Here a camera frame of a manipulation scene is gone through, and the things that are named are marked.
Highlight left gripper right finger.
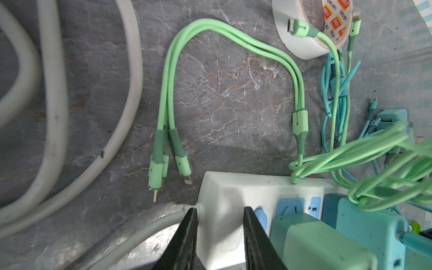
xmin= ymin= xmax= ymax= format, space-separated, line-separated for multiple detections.
xmin=243 ymin=207 xmax=287 ymax=270

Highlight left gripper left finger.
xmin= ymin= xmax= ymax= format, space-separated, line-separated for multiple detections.
xmin=152 ymin=207 xmax=199 ymax=270

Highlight green charger plug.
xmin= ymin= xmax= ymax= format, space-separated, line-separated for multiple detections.
xmin=399 ymin=221 xmax=432 ymax=270
xmin=270 ymin=213 xmax=378 ymax=270

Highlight teal charger plug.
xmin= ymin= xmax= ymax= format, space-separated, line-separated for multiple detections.
xmin=364 ymin=108 xmax=414 ymax=141
xmin=322 ymin=193 xmax=408 ymax=270

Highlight green charging cables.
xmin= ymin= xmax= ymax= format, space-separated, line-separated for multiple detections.
xmin=147 ymin=11 xmax=432 ymax=215

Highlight small white power strip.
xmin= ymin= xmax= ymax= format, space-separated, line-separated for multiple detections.
xmin=196 ymin=171 xmax=345 ymax=270

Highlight roll of tape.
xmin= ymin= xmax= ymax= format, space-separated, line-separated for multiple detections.
xmin=272 ymin=0 xmax=353 ymax=60

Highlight white coiled power cord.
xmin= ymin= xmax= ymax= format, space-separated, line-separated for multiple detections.
xmin=0 ymin=0 xmax=203 ymax=270

